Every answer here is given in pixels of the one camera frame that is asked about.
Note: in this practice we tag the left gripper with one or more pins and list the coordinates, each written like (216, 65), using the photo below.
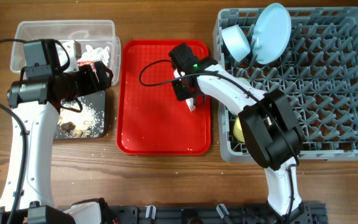
(91, 86)

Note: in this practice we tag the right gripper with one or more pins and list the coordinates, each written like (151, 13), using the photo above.
(180, 93)

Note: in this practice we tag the white plastic fork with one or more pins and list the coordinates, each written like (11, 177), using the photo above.
(191, 104)

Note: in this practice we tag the red strawberry cake wrapper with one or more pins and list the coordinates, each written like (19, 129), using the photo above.
(88, 70)

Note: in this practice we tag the rice and food scraps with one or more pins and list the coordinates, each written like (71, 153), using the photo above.
(89, 123)

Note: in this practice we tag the white tissue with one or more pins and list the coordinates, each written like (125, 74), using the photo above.
(95, 55)

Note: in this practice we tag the mint green bowl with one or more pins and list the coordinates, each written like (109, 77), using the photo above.
(245, 81)

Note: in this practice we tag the yellow plastic cup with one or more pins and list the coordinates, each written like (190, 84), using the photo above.
(237, 131)

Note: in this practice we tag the light blue bowl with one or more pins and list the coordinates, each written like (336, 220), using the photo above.
(236, 42)

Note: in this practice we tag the light blue plate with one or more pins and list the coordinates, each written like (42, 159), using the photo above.
(271, 34)

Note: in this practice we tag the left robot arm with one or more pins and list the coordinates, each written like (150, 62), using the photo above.
(51, 75)

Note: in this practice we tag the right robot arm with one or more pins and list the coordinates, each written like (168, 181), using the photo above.
(270, 129)

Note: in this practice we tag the black food waste tray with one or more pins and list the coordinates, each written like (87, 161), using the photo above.
(98, 100)

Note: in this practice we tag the clear plastic waste bin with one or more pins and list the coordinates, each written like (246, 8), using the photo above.
(96, 33)

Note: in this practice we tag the grey dishwasher rack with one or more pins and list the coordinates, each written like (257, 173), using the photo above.
(318, 72)

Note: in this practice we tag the red plastic tray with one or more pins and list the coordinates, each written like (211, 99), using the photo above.
(151, 121)

